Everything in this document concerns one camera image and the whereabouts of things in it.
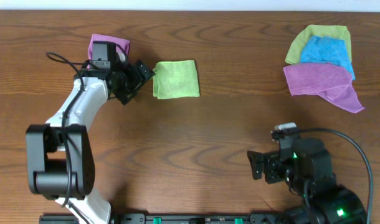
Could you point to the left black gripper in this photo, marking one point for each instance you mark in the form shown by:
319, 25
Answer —
138, 81

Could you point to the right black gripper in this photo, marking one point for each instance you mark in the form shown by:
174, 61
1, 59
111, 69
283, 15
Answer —
270, 160

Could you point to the light green cloth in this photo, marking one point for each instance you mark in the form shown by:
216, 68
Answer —
177, 79

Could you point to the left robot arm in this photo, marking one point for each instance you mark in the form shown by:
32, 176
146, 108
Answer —
60, 164

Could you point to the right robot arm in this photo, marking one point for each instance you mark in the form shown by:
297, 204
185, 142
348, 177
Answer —
337, 205

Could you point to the folded purple cloth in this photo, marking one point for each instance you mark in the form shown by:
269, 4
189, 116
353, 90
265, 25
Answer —
122, 50

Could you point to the unfolded purple cloth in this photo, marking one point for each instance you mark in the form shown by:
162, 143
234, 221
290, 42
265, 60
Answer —
331, 82

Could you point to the blue cloth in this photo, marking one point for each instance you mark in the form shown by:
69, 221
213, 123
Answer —
327, 50

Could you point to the olive green cloth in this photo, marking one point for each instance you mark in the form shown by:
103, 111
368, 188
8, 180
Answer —
300, 41

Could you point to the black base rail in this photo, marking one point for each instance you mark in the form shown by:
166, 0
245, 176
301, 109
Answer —
253, 218

